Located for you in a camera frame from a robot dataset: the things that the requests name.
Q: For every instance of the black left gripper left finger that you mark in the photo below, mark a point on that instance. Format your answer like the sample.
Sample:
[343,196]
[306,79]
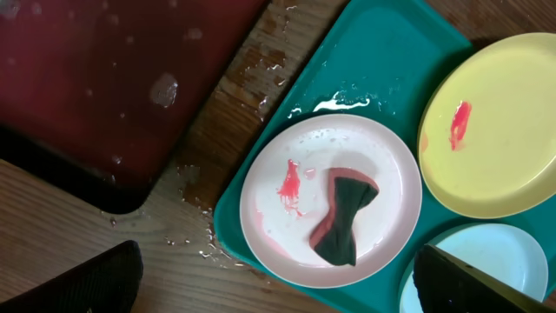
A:
[108,282]

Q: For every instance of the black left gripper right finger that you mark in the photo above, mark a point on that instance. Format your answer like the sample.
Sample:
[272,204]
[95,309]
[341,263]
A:
[445,284]

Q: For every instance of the white plate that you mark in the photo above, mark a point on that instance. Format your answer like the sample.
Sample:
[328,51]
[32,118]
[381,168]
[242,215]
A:
[288,192]

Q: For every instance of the dark red water tray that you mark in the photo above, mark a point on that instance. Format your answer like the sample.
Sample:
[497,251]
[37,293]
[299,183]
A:
[96,93]

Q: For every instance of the teal plastic serving tray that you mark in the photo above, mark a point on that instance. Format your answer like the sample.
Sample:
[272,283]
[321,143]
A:
[399,50]

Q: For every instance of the light blue plate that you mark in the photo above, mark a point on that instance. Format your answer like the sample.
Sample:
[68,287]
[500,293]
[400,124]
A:
[502,251]

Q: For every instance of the yellow-green plate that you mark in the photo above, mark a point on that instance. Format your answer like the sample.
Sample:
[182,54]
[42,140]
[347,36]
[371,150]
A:
[487,136]

